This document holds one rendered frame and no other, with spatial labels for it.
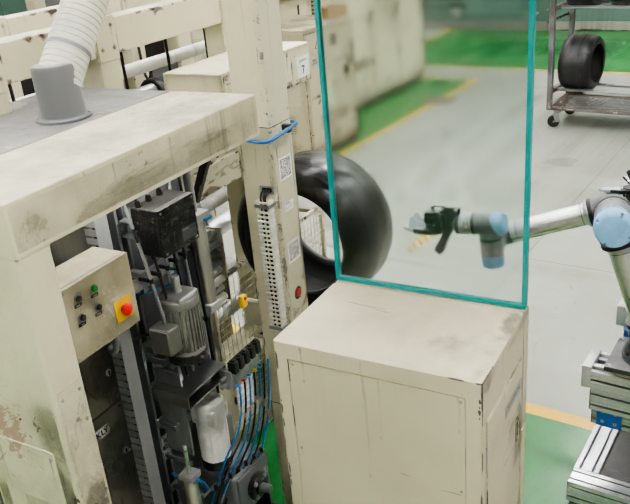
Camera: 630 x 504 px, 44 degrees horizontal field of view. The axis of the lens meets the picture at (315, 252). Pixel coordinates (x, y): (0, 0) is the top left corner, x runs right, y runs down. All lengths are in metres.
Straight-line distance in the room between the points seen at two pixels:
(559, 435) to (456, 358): 1.93
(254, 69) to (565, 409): 2.31
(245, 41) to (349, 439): 1.18
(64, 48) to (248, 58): 0.55
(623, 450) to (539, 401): 0.70
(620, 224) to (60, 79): 1.67
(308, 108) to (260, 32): 5.03
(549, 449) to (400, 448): 1.76
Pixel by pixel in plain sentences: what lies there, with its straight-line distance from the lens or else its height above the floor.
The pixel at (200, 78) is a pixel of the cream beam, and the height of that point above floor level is 1.77.
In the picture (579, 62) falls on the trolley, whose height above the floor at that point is 0.67.
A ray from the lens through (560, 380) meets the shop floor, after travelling 4.15.
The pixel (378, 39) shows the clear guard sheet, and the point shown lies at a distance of 2.00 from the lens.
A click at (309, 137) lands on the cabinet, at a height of 0.27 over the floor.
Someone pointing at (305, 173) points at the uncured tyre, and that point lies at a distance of 2.71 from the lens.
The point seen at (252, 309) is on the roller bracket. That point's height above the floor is 0.92.
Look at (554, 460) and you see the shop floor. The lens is 3.64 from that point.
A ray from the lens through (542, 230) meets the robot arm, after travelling 2.75.
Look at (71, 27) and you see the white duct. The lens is 2.22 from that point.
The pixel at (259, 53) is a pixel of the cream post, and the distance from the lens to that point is 2.39.
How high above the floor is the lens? 2.27
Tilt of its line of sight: 24 degrees down
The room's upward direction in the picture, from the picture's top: 5 degrees counter-clockwise
